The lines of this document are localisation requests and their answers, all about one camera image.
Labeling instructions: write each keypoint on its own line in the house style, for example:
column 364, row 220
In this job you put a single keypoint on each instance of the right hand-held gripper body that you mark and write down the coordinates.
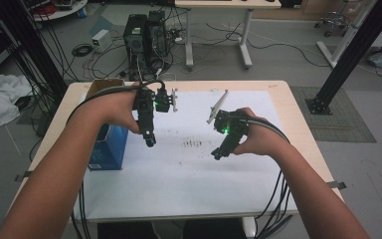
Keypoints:
column 230, row 127

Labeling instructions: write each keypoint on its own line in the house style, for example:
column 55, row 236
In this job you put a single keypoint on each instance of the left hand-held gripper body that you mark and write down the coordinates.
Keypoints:
column 147, row 106

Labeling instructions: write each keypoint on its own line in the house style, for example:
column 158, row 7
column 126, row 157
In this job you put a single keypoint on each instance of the blue cardboard box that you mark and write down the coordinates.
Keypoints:
column 111, row 151

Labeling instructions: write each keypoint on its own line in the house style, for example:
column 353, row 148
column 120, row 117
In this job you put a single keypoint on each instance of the person's left hand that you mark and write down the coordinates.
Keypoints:
column 116, row 108

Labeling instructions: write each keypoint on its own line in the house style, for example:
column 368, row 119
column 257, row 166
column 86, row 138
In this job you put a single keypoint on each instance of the person's right hand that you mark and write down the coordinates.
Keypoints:
column 262, row 137

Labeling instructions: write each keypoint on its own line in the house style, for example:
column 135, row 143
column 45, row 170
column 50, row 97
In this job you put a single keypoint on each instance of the white table mat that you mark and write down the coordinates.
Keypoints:
column 185, row 186

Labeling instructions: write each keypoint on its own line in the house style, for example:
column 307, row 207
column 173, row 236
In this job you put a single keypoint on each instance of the black computer tower green sticker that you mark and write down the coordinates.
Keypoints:
column 134, row 36

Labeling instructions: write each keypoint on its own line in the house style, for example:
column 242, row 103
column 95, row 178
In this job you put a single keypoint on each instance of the person's dark legs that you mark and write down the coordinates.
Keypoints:
column 209, row 230

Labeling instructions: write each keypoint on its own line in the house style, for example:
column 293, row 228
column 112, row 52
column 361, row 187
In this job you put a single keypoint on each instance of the white table leg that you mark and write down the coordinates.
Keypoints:
column 249, row 227

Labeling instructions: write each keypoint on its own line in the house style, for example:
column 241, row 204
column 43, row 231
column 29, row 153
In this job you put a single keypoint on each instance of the small white box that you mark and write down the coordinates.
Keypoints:
column 101, row 40

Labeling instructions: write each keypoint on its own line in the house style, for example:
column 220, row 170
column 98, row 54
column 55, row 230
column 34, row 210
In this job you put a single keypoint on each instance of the white-legged desk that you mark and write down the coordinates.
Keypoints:
column 245, row 36

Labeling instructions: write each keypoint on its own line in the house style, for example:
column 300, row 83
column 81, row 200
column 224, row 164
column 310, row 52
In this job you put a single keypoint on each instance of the grey floor mat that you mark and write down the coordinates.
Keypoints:
column 340, row 116

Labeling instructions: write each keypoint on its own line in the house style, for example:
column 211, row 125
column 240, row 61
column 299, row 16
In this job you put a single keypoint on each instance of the grey tape strip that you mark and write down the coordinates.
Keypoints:
column 336, row 185
column 24, row 176

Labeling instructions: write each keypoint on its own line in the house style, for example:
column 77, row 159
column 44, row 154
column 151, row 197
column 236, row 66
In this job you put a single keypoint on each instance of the round white table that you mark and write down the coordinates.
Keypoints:
column 63, row 11

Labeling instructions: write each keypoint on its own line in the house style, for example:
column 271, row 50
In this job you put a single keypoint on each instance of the white stand leg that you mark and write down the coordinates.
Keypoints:
column 343, row 43

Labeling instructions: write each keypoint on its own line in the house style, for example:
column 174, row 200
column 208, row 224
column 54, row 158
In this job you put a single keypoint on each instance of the white cloth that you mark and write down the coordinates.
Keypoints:
column 0, row 99

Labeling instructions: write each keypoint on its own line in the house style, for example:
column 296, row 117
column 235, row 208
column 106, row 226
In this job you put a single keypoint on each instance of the office chair base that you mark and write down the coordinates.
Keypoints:
column 333, row 21

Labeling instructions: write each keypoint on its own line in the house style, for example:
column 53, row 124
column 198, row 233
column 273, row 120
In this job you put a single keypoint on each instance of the black metal post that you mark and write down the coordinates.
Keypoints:
column 351, row 56

